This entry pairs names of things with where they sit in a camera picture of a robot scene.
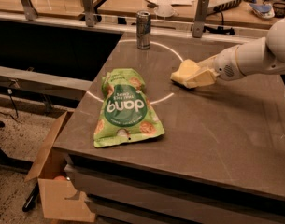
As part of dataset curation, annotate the grey power strip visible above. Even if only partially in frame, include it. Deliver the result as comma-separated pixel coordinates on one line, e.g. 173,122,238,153
207,0,242,15

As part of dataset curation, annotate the middle metal bracket post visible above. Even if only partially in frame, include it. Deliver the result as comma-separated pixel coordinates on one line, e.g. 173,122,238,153
82,0,97,27

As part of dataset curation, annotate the white face mask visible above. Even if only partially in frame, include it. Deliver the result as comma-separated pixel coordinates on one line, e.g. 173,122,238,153
154,4,176,18

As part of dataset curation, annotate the silver redbull can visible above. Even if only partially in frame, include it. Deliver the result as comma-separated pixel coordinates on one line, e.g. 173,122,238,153
136,10,151,49

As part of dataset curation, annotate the yellow sponge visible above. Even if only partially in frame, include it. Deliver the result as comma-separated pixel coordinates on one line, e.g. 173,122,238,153
170,59,200,88

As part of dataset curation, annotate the blue white object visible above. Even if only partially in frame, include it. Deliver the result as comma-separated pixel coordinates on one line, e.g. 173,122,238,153
250,3,275,19

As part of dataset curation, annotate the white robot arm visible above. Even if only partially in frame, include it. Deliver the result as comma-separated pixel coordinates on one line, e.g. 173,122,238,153
183,19,285,88

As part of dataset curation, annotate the green dang chips bag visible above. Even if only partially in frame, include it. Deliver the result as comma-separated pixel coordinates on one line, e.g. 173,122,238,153
93,68,164,148

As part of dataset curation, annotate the black cable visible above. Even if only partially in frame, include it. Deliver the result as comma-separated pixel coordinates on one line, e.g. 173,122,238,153
203,6,236,35

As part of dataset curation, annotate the open cardboard box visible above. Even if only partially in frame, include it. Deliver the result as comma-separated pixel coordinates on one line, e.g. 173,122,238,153
25,112,95,223

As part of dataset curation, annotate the metal bracket post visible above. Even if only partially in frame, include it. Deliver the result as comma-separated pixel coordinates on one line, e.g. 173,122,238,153
192,0,209,38
21,0,38,21
82,0,97,27

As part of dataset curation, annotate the orange ball in box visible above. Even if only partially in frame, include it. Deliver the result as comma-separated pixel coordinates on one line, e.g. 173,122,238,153
53,175,67,181

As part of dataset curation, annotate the right metal bracket post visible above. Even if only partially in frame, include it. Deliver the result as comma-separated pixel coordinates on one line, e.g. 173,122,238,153
192,0,209,38

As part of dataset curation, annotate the left metal bracket post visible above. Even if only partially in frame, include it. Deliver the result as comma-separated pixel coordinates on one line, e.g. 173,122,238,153
21,0,38,21

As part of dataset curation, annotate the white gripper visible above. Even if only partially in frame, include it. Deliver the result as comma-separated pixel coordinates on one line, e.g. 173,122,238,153
183,45,244,89

